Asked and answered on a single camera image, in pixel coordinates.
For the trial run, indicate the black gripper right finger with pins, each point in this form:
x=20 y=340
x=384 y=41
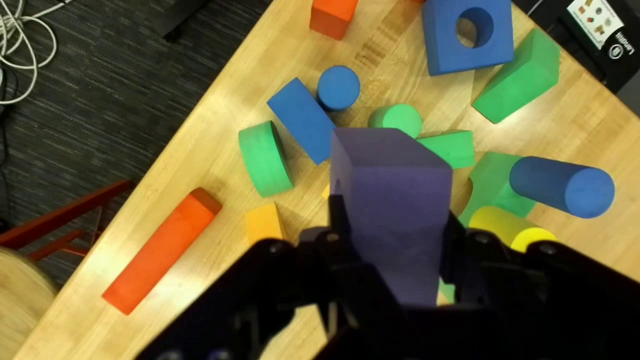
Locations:
x=455 y=243

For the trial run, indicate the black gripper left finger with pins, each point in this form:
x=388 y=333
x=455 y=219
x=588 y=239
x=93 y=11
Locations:
x=339 y=216

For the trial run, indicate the purple foam cube with hole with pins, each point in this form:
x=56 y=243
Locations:
x=393 y=193

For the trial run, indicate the yellow foam triangle block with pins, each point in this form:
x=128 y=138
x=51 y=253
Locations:
x=265 y=223

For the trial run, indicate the green half cylinder block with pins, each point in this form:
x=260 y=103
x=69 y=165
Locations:
x=263 y=161

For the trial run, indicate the short green foam block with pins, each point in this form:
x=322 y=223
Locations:
x=453 y=149

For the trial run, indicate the blue rectangular foam block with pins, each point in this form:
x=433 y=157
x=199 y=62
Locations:
x=301 y=121

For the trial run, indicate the long green foam block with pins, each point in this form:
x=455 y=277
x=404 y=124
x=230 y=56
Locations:
x=517 y=81

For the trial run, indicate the long red-orange foam block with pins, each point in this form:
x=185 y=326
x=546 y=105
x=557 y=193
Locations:
x=160 y=253

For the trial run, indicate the blue square block with hole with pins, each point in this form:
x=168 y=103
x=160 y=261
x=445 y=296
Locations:
x=442 y=53

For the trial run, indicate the short red foam block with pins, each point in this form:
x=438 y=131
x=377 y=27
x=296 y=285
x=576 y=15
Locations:
x=333 y=17

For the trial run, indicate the yellow foam cylinder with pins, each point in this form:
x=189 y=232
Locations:
x=511 y=226

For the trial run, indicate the blue foam cylinder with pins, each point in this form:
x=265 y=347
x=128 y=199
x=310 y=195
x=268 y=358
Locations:
x=339 y=88
x=563 y=187

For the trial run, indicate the wooden stool with red legs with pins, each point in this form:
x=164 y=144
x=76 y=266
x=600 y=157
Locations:
x=20 y=300

